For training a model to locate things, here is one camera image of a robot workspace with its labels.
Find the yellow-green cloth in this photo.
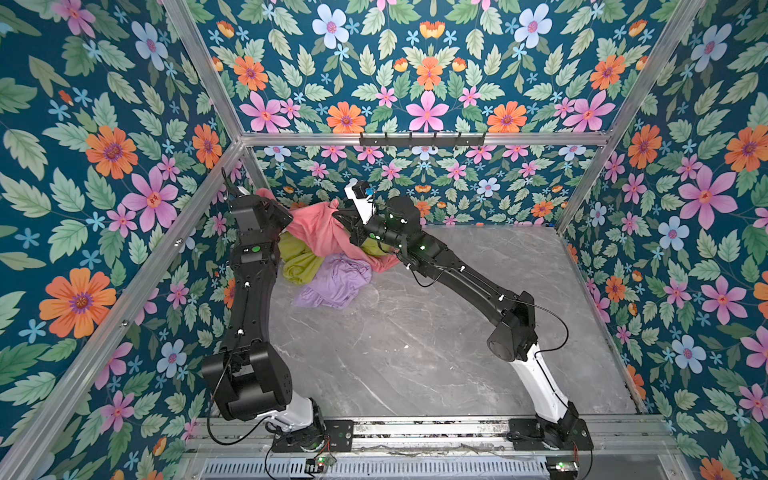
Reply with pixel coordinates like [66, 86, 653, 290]
[278, 232, 399, 285]

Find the green circuit board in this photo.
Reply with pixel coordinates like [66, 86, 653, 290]
[546, 459, 580, 480]
[305, 453, 337, 474]

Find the lavender purple cloth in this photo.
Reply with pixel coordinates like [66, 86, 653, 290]
[293, 253, 373, 310]

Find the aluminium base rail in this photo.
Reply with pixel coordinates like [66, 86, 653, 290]
[185, 415, 682, 460]

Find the black hook rail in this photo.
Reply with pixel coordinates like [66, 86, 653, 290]
[358, 132, 486, 149]

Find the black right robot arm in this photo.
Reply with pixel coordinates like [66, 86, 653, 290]
[332, 196, 589, 448]

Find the white perforated cable tray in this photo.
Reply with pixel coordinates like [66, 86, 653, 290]
[201, 457, 549, 479]

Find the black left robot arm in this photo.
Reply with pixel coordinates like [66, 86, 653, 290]
[201, 180, 327, 452]

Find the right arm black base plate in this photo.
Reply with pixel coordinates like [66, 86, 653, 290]
[505, 417, 594, 451]

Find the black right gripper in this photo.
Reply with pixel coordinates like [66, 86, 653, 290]
[333, 207, 409, 255]

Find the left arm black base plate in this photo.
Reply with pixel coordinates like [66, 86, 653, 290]
[272, 419, 355, 454]

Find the left green circuit board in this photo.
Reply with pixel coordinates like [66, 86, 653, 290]
[305, 453, 337, 474]

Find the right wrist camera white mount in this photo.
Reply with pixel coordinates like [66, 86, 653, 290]
[344, 179, 376, 226]

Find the right green circuit board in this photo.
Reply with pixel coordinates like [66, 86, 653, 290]
[546, 459, 580, 480]

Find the pink cloth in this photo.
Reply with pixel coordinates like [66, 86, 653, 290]
[254, 187, 402, 274]

